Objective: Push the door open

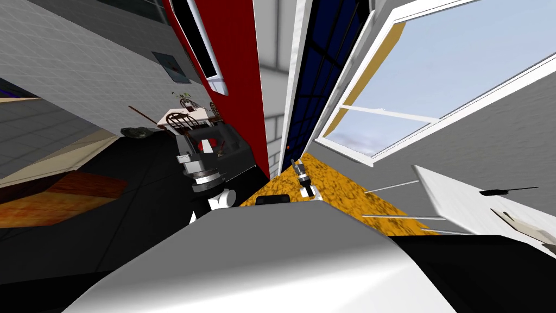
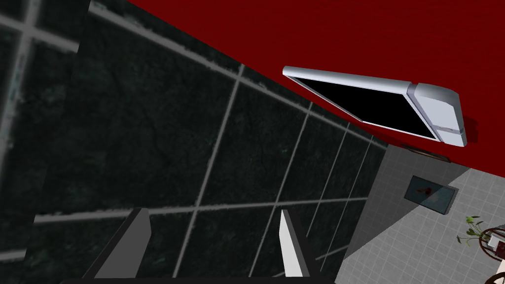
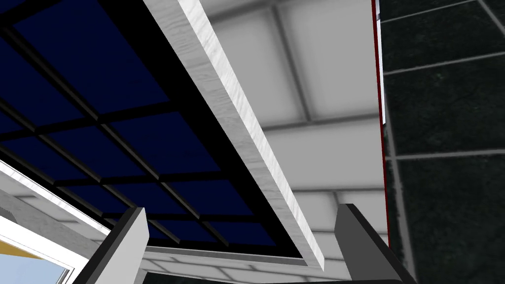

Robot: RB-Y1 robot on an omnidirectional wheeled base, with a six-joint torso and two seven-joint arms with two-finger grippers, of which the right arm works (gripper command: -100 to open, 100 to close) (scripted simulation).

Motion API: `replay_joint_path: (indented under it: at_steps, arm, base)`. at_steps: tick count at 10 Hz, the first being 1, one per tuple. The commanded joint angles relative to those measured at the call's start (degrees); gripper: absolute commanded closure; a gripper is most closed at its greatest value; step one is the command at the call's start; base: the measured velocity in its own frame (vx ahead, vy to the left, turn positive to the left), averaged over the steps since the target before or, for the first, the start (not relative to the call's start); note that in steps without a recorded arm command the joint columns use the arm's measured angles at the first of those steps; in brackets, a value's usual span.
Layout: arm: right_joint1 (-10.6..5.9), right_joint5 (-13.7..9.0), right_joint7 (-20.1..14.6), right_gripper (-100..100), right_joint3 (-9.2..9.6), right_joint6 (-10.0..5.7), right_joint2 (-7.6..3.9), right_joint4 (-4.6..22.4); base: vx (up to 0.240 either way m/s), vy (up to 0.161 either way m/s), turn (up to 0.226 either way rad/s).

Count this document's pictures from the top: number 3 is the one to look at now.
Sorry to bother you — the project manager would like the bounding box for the white framed dark blue window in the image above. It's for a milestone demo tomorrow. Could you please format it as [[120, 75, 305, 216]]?
[[0, 0, 325, 272]]

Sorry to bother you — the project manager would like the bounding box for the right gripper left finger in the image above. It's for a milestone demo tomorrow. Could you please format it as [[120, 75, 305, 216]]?
[[73, 207, 150, 284]]

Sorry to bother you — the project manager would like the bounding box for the white framed picture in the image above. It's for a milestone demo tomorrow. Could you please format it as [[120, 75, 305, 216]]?
[[0, 216, 88, 284]]

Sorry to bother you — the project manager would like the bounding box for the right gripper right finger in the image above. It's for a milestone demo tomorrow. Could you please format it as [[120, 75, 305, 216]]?
[[334, 203, 418, 284]]

